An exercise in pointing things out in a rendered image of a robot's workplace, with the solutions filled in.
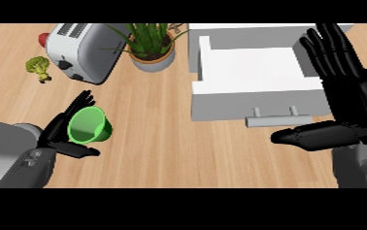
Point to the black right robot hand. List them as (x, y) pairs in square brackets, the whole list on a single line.
[(341, 88)]

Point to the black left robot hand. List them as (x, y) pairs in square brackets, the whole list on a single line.
[(57, 128)]

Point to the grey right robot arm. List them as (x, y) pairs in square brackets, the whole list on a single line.
[(351, 166)]

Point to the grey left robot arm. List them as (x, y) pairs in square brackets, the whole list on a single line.
[(24, 157)]

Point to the green cup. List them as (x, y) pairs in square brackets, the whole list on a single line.
[(89, 124)]

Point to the white open drawer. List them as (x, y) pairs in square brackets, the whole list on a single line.
[(255, 85)]

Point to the green broccoli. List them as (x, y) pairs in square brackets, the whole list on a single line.
[(39, 67)]

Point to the silver toaster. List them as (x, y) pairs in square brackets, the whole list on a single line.
[(82, 51)]

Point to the white cabinet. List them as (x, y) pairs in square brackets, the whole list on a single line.
[(249, 36)]

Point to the red round object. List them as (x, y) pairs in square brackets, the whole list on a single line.
[(43, 39)]

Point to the potted green plant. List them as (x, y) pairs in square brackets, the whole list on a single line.
[(150, 44)]

